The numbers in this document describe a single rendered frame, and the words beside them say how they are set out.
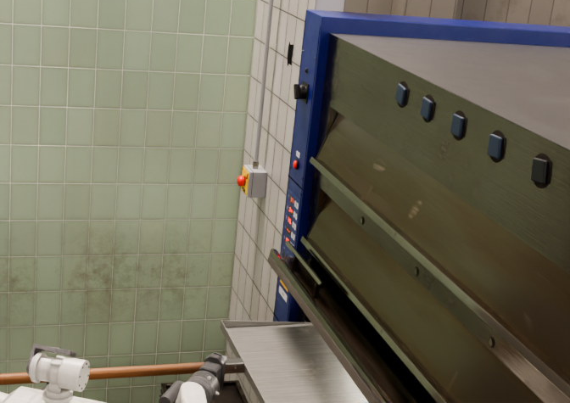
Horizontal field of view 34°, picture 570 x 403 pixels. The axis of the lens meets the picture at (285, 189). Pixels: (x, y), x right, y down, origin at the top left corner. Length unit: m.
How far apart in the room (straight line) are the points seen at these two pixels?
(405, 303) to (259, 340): 0.68
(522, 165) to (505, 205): 0.10
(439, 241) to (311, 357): 0.81
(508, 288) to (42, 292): 2.33
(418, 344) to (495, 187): 0.50
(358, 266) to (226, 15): 1.38
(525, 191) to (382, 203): 0.65
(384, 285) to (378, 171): 0.30
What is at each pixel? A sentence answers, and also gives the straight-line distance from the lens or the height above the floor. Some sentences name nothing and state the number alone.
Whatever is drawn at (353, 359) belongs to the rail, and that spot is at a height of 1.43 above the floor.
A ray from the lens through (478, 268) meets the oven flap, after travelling 2.03.
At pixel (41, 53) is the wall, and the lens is 3.59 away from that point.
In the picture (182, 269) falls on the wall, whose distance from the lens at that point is 3.91.
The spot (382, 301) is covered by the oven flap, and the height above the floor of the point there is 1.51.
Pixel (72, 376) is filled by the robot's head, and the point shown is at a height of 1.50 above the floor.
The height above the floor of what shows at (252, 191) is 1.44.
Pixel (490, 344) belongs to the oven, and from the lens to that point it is 2.01.
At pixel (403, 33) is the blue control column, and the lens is 2.99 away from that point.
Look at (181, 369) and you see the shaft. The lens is 2.68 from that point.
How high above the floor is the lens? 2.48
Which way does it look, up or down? 17 degrees down
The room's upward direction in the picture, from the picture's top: 6 degrees clockwise
